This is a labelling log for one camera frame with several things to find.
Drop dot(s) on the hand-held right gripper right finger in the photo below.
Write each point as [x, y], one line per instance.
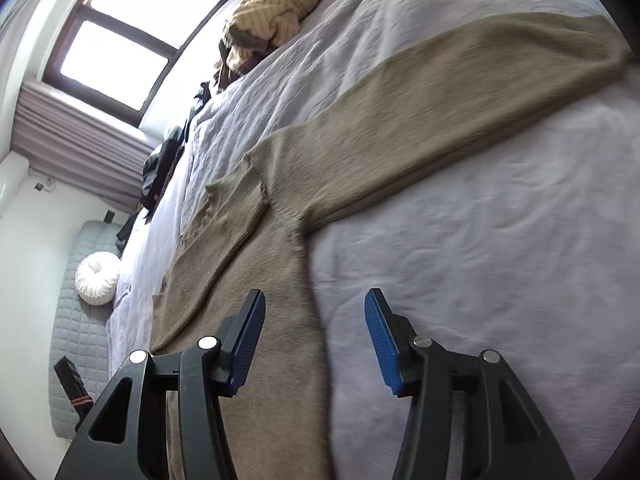
[381, 332]

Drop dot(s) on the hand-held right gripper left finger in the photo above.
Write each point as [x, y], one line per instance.
[248, 332]

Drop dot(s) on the tan knit sweater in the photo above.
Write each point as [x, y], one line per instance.
[400, 125]

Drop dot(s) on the pile of dark clothes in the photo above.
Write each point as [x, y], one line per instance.
[160, 165]

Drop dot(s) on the grey quilted mat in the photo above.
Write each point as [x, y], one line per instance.
[82, 330]

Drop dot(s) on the white round pillow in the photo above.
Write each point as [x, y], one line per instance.
[97, 279]

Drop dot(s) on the grey embossed bed blanket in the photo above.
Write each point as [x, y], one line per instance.
[475, 260]

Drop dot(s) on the white air conditioner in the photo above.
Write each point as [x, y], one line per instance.
[10, 185]

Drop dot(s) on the grey pleated curtain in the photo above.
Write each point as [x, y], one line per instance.
[75, 135]

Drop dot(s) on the dark framed window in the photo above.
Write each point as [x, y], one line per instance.
[125, 45]

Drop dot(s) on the yellow striped cloth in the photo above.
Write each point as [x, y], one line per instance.
[285, 5]

